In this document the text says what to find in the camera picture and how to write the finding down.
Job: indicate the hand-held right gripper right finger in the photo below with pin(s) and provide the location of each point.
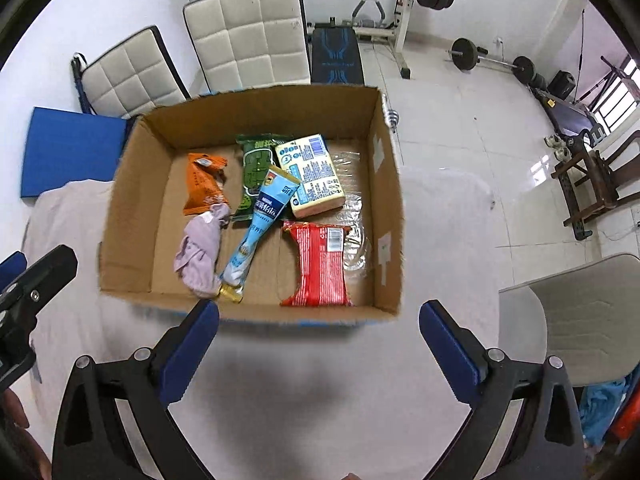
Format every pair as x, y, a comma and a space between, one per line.
450, 355

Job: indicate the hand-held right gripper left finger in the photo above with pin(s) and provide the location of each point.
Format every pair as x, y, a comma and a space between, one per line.
192, 350

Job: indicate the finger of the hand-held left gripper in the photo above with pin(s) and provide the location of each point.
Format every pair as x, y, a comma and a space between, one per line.
12, 270
50, 270

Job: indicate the purple cloth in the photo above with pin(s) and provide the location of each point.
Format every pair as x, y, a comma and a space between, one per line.
200, 250

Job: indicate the cardboard box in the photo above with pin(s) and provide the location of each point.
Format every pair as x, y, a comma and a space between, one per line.
150, 185

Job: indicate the blue cone-shaped packet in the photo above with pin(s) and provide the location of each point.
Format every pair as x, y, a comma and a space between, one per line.
260, 225

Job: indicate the red snack packet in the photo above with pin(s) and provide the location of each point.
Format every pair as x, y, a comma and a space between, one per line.
317, 265

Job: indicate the orange snack packet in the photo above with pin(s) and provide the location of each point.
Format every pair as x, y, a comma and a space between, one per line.
202, 185

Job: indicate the green snack packet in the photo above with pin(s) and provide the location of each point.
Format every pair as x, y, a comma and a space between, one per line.
255, 170

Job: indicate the pale yellow tissue pack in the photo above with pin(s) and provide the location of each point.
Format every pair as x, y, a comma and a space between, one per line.
312, 180

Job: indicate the person's left hand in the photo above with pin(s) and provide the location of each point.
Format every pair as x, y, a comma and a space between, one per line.
15, 410

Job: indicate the blue foam mat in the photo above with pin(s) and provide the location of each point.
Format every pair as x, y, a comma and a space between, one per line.
70, 150

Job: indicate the grey tablecloth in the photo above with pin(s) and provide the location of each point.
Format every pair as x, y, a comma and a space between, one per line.
310, 385

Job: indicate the beige plastic chair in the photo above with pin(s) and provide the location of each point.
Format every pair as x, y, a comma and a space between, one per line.
590, 320

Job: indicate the turquoise cloth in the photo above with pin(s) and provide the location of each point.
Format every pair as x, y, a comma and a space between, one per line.
600, 410

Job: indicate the white quilted chair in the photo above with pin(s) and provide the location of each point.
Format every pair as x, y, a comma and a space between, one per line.
250, 35
130, 80

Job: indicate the dark wooden chair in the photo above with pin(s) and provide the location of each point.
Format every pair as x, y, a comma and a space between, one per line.
595, 185

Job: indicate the pair of white shoes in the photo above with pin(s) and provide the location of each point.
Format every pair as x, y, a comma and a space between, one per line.
556, 146

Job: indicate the black speaker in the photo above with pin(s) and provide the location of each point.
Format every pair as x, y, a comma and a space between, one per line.
561, 84

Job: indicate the short barbell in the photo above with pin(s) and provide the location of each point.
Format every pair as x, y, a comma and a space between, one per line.
462, 53

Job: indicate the window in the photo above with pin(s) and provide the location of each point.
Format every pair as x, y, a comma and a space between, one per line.
622, 95

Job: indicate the white barbell rack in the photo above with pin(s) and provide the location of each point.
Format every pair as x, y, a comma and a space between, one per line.
402, 40

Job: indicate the black and blue bench pad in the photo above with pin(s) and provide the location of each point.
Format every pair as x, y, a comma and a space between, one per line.
335, 55

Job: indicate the grey exercise machine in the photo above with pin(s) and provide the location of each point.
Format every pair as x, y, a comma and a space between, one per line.
357, 10

